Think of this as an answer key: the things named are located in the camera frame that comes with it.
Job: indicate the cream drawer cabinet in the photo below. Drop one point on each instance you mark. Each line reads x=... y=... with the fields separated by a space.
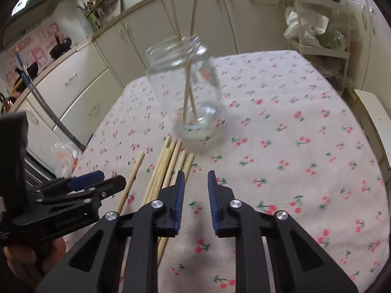
x=79 y=79

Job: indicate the kitchen utensil rack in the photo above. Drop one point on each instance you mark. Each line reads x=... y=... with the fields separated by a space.
x=97 y=9

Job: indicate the white plastic bag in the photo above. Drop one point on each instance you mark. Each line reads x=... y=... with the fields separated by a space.
x=308 y=27

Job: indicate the person's left hand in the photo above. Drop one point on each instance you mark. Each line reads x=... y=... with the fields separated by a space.
x=21 y=258

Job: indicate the clear glass jar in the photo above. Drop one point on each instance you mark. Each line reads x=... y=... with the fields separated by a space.
x=165 y=67

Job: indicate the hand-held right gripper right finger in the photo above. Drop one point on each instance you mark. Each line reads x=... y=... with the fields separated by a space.
x=213 y=203

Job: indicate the white storage cart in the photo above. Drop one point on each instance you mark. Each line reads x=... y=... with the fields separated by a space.
x=301 y=6

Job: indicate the clear bag with orange contents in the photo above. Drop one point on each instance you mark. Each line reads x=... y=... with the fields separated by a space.
x=65 y=158

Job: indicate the black wok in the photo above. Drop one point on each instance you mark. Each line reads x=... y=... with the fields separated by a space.
x=61 y=50

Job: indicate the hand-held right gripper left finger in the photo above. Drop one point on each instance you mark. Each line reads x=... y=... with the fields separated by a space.
x=178 y=203

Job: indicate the black frying pan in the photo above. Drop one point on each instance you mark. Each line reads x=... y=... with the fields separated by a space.
x=32 y=70

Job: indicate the grey range hood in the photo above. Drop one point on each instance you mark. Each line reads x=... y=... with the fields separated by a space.
x=30 y=9

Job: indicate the copper kettle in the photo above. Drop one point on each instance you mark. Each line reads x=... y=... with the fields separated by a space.
x=7 y=103

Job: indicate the pink wall stickers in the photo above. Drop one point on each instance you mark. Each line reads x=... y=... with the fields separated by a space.
x=42 y=41

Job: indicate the cream door cabinets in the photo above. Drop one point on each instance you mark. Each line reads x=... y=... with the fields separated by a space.
x=213 y=15

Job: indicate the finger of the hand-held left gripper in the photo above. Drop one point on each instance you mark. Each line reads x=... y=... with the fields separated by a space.
x=87 y=177
x=111 y=185

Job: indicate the cream tall cabinet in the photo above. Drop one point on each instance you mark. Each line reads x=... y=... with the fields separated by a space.
x=372 y=36

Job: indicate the cherry print tablecloth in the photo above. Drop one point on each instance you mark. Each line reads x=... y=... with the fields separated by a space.
x=275 y=158

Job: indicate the bag of green vegetables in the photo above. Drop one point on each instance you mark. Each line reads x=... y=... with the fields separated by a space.
x=331 y=38

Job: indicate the white stool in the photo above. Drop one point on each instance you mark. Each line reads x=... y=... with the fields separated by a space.
x=372 y=110

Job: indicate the bundle of wooden chopsticks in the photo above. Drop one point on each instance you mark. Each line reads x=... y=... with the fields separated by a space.
x=171 y=161

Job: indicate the long wooden chopstick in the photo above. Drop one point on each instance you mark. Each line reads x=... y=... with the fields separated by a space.
x=193 y=15
x=175 y=21

